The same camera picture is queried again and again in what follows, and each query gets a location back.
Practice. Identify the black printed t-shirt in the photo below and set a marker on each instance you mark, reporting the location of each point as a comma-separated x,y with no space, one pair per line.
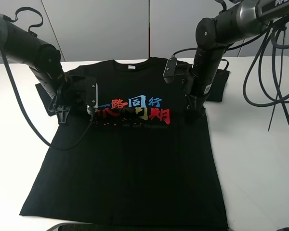
146,160

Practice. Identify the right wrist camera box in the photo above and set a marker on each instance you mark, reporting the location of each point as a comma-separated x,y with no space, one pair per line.
170,70

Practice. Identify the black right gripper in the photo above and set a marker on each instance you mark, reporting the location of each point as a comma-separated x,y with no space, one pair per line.
197,85

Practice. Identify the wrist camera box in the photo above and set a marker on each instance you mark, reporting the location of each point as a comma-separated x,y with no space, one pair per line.
91,95
170,70

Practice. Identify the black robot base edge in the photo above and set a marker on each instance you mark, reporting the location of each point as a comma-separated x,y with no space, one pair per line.
71,227

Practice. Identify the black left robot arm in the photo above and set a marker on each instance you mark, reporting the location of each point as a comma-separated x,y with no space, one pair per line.
42,58

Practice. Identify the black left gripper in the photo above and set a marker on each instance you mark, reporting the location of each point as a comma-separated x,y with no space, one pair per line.
64,95

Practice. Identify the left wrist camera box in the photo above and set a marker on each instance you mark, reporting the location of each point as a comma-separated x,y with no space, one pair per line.
91,95

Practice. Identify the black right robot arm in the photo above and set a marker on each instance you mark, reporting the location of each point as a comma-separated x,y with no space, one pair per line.
249,18

